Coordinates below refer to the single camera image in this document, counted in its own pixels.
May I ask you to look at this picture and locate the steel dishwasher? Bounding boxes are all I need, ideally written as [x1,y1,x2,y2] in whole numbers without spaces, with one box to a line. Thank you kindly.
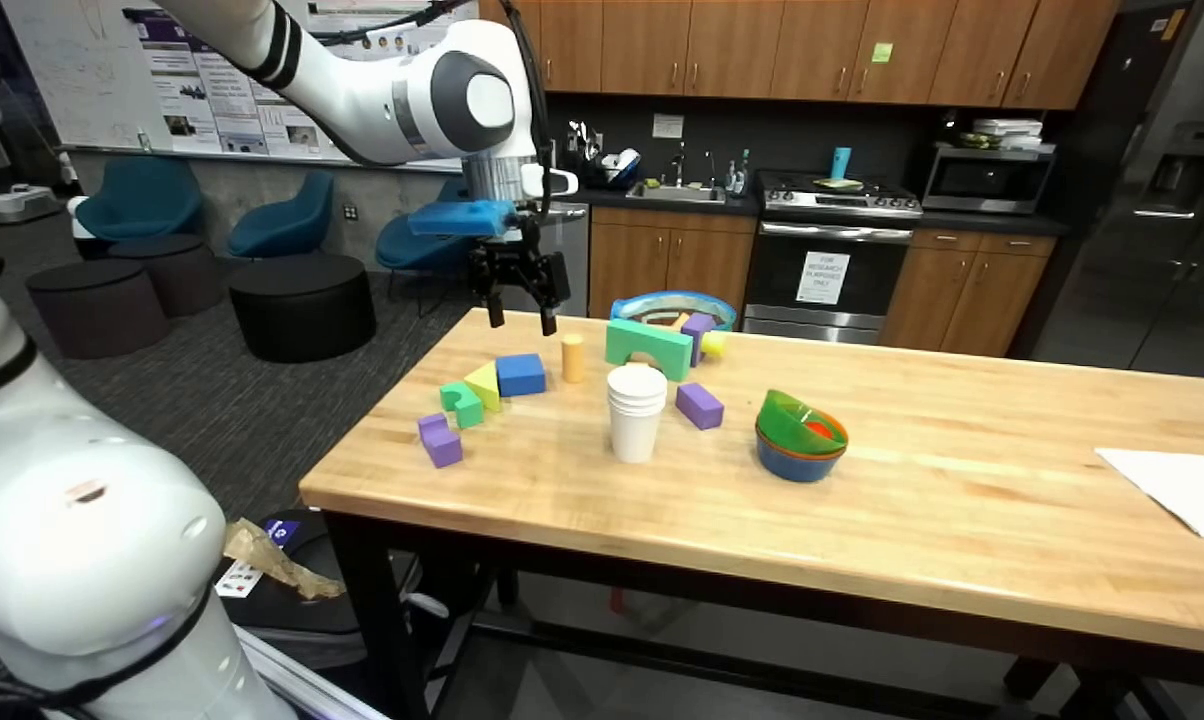
[545,200,594,319]

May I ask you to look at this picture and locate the teal lounge chair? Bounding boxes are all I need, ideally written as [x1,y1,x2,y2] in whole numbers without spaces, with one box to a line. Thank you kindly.
[370,177,488,279]
[71,151,206,250]
[225,169,341,259]

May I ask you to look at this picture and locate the steel refrigerator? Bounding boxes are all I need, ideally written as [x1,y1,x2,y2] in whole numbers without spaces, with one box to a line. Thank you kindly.
[1028,0,1204,383]

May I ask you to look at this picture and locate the blue rectangular block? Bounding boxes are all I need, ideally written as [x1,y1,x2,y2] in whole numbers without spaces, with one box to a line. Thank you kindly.
[492,347,552,399]

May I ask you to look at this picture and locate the dish rack with dishes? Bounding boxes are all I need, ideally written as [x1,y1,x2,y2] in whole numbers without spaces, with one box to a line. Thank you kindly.
[562,116,648,195]

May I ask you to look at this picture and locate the tan cardboard scrap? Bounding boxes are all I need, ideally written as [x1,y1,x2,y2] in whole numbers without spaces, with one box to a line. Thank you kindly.
[221,515,347,610]

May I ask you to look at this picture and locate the steel microwave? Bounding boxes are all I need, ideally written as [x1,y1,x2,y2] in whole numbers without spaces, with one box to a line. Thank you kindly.
[921,138,1058,219]

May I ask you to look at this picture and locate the wooden table black legs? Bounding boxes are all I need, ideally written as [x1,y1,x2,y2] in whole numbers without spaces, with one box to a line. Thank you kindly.
[295,305,1204,720]

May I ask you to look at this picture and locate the wooden sink base cabinet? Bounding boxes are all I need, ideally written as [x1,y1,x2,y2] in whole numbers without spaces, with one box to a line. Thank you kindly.
[583,200,760,319]

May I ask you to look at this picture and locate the blue bowl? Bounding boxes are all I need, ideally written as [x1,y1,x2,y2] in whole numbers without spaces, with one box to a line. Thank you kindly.
[754,443,841,488]

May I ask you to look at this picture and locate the black round ottoman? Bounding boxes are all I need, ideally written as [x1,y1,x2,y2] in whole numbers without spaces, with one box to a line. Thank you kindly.
[226,250,378,367]
[23,255,171,363]
[102,231,231,319]

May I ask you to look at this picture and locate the red ball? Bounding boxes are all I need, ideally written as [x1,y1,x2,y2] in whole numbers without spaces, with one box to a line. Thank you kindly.
[805,409,848,454]

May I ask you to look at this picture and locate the wooden upper cabinets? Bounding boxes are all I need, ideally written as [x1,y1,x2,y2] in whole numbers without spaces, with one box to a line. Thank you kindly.
[475,0,1124,116]

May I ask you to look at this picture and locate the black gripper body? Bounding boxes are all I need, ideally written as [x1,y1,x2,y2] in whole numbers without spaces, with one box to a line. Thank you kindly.
[472,227,577,307]

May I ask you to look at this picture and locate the dishes on microwave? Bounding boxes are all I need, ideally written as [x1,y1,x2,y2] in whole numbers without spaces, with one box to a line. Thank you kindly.
[949,114,1046,158]

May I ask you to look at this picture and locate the white paper sheet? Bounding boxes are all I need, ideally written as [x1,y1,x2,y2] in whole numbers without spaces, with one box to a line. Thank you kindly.
[1092,443,1204,545]

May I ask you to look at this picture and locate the purple notched block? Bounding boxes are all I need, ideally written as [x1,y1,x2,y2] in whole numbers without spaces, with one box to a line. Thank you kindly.
[414,413,469,471]

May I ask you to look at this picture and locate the small green notched block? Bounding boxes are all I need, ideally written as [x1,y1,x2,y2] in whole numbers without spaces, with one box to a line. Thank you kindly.
[436,381,488,434]

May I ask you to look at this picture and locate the purple rectangular block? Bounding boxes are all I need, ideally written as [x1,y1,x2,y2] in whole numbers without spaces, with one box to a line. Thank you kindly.
[671,381,727,434]

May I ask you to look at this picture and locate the yellow foam block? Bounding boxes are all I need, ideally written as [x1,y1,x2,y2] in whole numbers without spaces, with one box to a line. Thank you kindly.
[462,362,505,413]

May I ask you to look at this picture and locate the narrow wooden base cabinet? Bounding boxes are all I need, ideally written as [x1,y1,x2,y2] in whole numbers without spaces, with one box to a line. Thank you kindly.
[884,223,1058,362]

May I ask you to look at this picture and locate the steel sink with faucet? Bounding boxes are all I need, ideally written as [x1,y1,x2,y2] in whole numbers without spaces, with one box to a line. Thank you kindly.
[625,148,750,213]

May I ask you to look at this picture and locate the orange cylindrical block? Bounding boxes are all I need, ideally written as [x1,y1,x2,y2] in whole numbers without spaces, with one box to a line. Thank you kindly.
[555,331,590,387]

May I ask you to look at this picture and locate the black steel oven range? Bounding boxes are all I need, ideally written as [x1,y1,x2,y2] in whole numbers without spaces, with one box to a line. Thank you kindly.
[739,182,929,346]

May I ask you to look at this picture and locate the white paper on oven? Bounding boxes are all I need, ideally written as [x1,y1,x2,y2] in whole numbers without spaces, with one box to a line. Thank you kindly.
[791,244,854,312]

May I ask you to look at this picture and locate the white power strip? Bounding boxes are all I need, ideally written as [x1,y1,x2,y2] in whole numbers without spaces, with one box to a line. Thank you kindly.
[206,557,267,605]

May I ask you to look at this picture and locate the white paper cup stack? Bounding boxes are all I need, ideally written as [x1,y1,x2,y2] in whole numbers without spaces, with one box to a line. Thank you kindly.
[605,362,671,470]

